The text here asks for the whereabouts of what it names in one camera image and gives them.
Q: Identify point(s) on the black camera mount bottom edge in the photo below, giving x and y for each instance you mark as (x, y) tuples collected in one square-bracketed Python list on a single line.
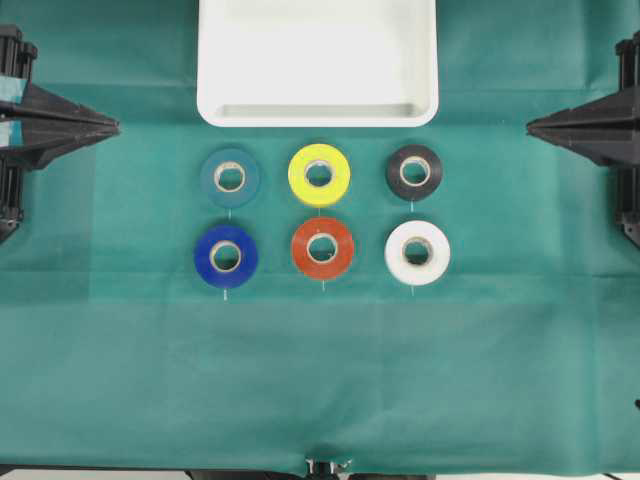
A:
[(327, 470)]

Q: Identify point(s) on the white tape roll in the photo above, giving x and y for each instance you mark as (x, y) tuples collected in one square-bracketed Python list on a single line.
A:
[(417, 253)]

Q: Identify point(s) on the white plastic tray case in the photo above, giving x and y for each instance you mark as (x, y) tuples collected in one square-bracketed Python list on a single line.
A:
[(362, 64)]

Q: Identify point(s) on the teal green tape roll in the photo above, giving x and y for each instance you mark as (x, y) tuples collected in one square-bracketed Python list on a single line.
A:
[(230, 177)]

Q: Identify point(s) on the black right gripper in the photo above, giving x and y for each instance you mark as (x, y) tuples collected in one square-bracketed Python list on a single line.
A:
[(606, 147)]

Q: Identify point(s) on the red tape roll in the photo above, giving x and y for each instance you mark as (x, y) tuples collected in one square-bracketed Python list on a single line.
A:
[(322, 248)]

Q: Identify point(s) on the yellow tape roll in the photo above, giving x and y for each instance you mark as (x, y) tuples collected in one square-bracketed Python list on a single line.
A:
[(319, 175)]

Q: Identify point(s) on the blue tape roll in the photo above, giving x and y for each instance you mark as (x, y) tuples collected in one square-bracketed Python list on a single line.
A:
[(225, 256)]

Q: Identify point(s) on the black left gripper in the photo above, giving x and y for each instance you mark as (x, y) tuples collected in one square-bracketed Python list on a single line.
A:
[(34, 145)]

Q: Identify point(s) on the black tape roll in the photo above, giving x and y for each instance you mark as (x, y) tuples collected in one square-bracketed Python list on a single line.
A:
[(413, 172)]

